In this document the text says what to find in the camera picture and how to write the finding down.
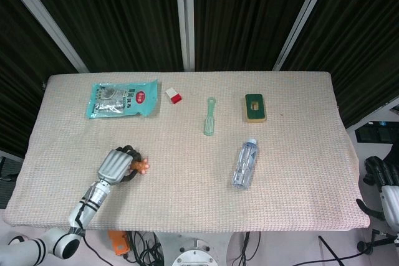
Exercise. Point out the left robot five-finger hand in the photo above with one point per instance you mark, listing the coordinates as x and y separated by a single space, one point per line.
115 164

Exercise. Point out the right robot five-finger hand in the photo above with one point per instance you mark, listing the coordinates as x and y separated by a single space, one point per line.
388 197

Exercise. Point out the orange-pink turtle toy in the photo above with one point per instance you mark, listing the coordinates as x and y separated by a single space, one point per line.
141 166

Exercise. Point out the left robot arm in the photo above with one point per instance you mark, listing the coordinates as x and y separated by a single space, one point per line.
84 207

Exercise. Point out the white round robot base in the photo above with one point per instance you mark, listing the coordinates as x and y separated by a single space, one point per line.
194 255

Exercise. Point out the teal snack bag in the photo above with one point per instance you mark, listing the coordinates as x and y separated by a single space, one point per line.
121 101

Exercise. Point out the black slanted rod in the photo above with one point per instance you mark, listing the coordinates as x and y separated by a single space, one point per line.
332 250

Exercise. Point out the orange device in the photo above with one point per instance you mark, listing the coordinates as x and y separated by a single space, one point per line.
119 243

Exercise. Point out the beige woven table cloth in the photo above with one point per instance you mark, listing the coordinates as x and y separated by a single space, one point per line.
193 203

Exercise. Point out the red and white block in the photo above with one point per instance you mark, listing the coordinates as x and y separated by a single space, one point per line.
173 95

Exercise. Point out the green plastic comb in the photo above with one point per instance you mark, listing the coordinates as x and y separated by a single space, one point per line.
209 119

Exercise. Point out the dark green curtain panel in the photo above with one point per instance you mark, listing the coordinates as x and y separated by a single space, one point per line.
364 45
118 13
22 85
246 13

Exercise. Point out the clear plastic water bottle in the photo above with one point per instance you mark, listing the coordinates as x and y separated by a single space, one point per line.
245 163

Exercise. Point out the green and yellow sponge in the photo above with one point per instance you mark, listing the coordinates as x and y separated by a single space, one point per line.
255 107

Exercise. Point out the white frame post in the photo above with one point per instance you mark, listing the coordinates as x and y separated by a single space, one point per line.
185 17
46 20
299 20

